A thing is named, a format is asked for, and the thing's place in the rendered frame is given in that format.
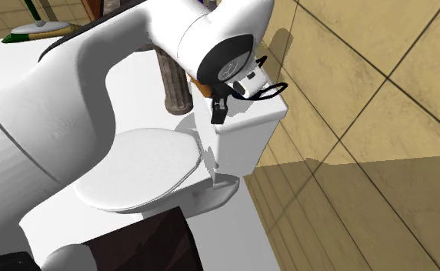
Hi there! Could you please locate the orange object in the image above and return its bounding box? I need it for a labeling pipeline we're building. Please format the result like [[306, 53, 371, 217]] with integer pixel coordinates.
[[188, 74, 214, 98]]

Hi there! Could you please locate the brown ribbed cylinder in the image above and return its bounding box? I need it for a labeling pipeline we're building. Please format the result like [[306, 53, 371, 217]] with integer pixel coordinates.
[[153, 45, 195, 116]]

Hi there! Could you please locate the white toilet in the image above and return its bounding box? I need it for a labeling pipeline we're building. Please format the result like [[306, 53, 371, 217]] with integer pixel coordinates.
[[72, 71, 289, 219]]

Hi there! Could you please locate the dark brown robot stand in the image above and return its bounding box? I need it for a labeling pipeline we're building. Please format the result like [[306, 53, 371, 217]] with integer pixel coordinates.
[[82, 206, 205, 271]]

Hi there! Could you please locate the green and white mop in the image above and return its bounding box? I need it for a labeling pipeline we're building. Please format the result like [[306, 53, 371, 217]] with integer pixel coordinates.
[[1, 0, 83, 45]]

